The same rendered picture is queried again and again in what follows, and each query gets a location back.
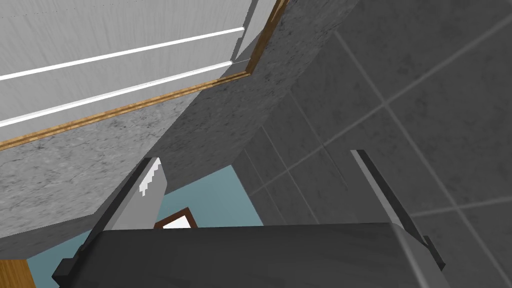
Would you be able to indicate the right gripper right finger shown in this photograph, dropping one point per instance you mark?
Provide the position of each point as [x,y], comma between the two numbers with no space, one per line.
[384,192]

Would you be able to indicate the white cupboard with wooden trim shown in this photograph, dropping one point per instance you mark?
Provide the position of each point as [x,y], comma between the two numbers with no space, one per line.
[120,36]

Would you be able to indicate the brown wooden furniture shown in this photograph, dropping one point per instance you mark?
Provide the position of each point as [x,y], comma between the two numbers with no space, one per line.
[14,275]

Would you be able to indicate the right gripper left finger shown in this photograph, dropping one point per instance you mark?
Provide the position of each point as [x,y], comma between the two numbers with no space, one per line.
[140,204]

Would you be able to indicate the brown framed wall picture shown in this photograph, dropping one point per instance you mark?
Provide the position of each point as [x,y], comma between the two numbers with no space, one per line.
[178,222]

